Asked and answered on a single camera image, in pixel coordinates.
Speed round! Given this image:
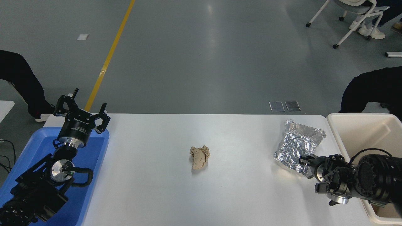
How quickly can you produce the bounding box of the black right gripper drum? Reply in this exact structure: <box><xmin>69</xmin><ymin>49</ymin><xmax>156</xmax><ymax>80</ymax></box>
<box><xmin>308</xmin><ymin>156</ymin><xmax>324</xmax><ymax>180</ymax></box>

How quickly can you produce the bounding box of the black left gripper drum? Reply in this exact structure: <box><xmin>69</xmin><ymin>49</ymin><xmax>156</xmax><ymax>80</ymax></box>
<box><xmin>57</xmin><ymin>109</ymin><xmax>96</xmax><ymax>145</ymax></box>

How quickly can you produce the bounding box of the silver foil plate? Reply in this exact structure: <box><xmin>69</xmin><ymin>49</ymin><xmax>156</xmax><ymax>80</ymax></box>
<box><xmin>274</xmin><ymin>119</ymin><xmax>326</xmax><ymax>179</ymax></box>

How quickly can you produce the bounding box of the blue plastic tray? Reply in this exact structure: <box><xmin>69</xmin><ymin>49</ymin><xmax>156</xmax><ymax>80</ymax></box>
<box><xmin>0</xmin><ymin>127</ymin><xmax>110</xmax><ymax>226</ymax></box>

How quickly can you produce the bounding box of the large pale plastic bin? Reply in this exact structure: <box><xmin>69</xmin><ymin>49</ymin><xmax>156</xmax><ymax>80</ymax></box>
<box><xmin>327</xmin><ymin>113</ymin><xmax>402</xmax><ymax>225</ymax></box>

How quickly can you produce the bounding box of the small white table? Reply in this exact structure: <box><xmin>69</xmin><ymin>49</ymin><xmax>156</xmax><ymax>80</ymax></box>
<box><xmin>0</xmin><ymin>100</ymin><xmax>15</xmax><ymax>123</ymax></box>

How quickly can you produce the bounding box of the crumpled tan paper ball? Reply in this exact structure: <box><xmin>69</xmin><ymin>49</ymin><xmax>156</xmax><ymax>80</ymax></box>
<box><xmin>190</xmin><ymin>145</ymin><xmax>210</xmax><ymax>170</ymax></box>

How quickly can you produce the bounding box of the white wheeled chair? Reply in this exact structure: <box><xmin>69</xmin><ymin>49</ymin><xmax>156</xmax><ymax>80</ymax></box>
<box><xmin>306</xmin><ymin>0</ymin><xmax>390</xmax><ymax>49</ymax></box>

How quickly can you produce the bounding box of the thin black cable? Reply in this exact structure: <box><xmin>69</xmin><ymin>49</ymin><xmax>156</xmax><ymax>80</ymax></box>
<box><xmin>0</xmin><ymin>138</ymin><xmax>16</xmax><ymax>174</ymax></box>

